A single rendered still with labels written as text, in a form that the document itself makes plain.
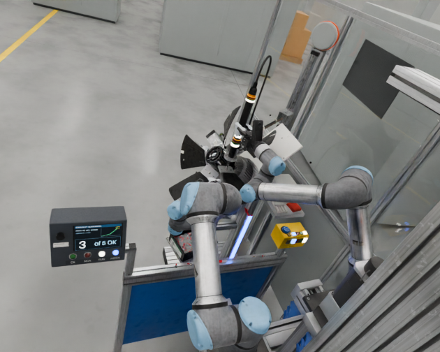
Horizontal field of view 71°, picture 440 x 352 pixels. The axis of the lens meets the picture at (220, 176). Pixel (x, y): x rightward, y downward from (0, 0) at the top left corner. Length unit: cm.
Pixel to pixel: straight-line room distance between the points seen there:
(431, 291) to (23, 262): 249
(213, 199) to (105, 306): 155
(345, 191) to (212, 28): 607
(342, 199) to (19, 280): 218
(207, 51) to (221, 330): 644
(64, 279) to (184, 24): 547
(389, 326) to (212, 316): 48
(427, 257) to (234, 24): 655
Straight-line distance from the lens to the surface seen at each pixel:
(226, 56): 719
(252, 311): 108
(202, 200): 106
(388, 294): 85
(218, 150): 175
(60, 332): 240
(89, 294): 251
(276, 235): 170
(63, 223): 122
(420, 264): 79
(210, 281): 105
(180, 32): 695
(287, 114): 210
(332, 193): 118
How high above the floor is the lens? 215
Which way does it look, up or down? 36 degrees down
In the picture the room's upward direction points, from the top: 18 degrees clockwise
